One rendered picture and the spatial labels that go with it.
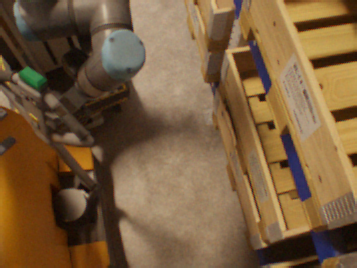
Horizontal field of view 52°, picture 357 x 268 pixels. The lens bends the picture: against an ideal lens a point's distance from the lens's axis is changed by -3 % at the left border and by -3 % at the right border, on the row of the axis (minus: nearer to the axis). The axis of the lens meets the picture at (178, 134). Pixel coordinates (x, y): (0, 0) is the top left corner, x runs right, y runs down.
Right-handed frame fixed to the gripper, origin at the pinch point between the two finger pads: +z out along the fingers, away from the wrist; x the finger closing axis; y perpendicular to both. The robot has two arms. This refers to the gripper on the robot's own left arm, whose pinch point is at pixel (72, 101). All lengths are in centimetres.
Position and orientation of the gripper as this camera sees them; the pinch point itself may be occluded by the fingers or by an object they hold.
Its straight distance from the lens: 105.1
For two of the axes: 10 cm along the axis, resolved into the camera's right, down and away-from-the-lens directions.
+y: 6.4, 7.3, 2.4
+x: 5.4, -6.4, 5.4
